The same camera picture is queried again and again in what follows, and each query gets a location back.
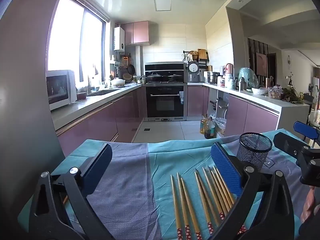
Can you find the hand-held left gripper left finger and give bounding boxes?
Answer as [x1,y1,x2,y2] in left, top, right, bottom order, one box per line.
[29,143,113,240]

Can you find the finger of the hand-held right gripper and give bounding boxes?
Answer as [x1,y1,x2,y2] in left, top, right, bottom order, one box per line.
[293,121,320,140]
[273,132,320,158]

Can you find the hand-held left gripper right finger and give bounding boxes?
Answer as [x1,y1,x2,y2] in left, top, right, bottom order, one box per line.
[211,142,295,240]

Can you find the bunch of wooden chopsticks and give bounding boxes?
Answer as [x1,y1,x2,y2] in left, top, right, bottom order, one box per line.
[170,165,248,240]

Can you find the black mesh utensil holder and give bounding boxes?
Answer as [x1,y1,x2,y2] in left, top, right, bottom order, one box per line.
[236,132,273,172]

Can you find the person's right hand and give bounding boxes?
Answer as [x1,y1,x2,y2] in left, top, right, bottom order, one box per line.
[300,186,320,224]

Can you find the green potted plant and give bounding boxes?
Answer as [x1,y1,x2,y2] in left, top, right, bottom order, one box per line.
[281,86,304,104]

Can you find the pink kitchen base cabinets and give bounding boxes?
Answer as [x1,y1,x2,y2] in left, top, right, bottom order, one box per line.
[187,82,310,137]
[51,84,148,150]

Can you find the dark cooking oil bottle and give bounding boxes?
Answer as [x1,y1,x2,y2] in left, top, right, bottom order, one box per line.
[204,117,216,139]

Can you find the teal and purple tablecloth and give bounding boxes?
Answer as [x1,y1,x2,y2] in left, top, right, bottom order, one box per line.
[17,128,320,240]

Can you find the clear plastic bag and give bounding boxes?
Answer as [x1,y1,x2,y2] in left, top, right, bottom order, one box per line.
[214,117,227,135]

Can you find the clear food container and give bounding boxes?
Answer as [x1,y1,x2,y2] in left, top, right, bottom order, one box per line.
[267,86,283,100]

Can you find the teal covered fan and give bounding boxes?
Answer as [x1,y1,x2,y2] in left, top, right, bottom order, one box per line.
[238,67,259,89]

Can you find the white casserole pot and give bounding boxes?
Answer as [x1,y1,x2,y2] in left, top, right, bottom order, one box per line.
[110,77,125,88]

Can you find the white countertop appliance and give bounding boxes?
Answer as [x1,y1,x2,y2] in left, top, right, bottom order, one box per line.
[46,69,78,111]

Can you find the black built-in oven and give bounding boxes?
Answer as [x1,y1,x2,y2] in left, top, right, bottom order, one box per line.
[144,83,188,122]

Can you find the pink kettle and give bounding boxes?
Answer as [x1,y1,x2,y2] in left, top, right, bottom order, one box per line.
[224,63,235,80]

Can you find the stainless steel pot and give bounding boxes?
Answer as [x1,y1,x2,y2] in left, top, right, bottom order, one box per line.
[207,71,220,84]

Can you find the white rice cooker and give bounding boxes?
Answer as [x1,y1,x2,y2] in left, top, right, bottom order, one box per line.
[187,60,201,83]

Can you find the black range hood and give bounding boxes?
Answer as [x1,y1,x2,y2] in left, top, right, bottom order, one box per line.
[144,62,185,83]

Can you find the kitchen window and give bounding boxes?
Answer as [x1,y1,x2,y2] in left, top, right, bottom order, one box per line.
[47,0,110,83]

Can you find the ceiling light panel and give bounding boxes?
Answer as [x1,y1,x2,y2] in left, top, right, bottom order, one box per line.
[153,0,173,12]

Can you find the pink wall painting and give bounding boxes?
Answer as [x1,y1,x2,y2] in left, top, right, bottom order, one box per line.
[255,52,268,76]

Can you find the black wall shelf rack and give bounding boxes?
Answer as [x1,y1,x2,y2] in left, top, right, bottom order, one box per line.
[182,49,209,68]

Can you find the white wall water heater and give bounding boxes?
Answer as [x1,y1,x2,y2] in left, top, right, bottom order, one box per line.
[113,27,125,51]

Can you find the pink wall cabinet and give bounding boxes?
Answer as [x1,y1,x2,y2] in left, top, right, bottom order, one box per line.
[121,21,150,46]

